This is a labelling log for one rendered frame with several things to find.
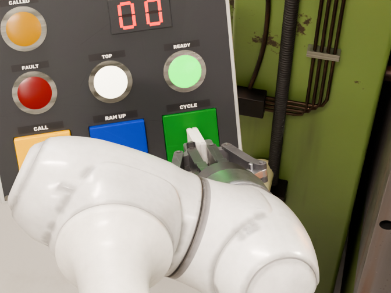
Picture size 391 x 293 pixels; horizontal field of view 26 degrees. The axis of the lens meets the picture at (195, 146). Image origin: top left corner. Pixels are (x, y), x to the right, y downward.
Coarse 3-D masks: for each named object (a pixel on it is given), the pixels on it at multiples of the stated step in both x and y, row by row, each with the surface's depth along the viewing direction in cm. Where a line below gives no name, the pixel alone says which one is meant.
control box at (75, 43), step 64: (0, 0) 106; (64, 0) 108; (128, 0) 109; (192, 0) 111; (0, 64) 109; (64, 64) 110; (128, 64) 112; (0, 128) 112; (64, 128) 113; (0, 192) 115
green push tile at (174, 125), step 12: (168, 120) 115; (180, 120) 115; (192, 120) 116; (204, 120) 116; (216, 120) 116; (168, 132) 115; (180, 132) 116; (204, 132) 116; (216, 132) 117; (168, 144) 116; (180, 144) 116; (216, 144) 117; (168, 156) 117
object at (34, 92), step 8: (24, 80) 110; (32, 80) 110; (40, 80) 110; (24, 88) 110; (32, 88) 110; (40, 88) 110; (48, 88) 111; (24, 96) 110; (32, 96) 111; (40, 96) 111; (48, 96) 111; (24, 104) 111; (32, 104) 111; (40, 104) 111
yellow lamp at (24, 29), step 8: (16, 16) 107; (24, 16) 107; (32, 16) 107; (8, 24) 107; (16, 24) 107; (24, 24) 107; (32, 24) 108; (40, 24) 108; (8, 32) 108; (16, 32) 108; (24, 32) 108; (32, 32) 108; (40, 32) 108; (16, 40) 108; (24, 40) 108; (32, 40) 108
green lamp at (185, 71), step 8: (184, 56) 113; (176, 64) 113; (184, 64) 113; (192, 64) 113; (176, 72) 113; (184, 72) 113; (192, 72) 113; (200, 72) 114; (176, 80) 113; (184, 80) 114; (192, 80) 114
